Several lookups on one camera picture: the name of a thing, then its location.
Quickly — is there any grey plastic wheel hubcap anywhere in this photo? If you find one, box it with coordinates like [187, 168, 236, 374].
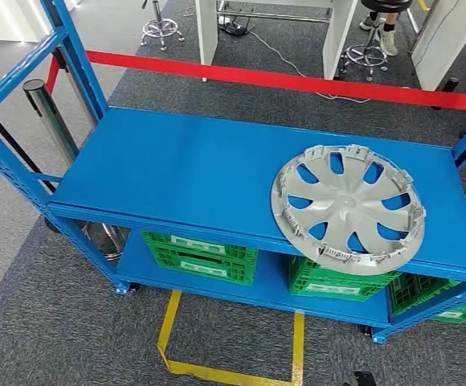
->
[270, 143, 427, 277]

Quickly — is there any blue metal shelf rack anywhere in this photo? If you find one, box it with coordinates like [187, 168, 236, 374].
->
[0, 0, 466, 346]

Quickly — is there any red barrier belt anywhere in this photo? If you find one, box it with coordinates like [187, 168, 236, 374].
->
[45, 49, 466, 113]

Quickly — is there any black power strip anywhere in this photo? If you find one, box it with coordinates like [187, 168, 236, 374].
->
[218, 14, 256, 39]

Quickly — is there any chrome base swivel stool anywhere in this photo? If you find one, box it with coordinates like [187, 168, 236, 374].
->
[140, 0, 186, 52]

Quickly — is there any black seat swivel stool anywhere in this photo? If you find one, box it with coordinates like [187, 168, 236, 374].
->
[338, 0, 415, 83]

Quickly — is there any person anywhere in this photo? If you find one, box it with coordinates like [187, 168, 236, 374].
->
[359, 9, 400, 58]

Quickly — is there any white partition panel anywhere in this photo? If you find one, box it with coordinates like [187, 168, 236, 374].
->
[409, 0, 466, 111]

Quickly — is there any white floor cable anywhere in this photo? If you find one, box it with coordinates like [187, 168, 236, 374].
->
[248, 29, 372, 104]

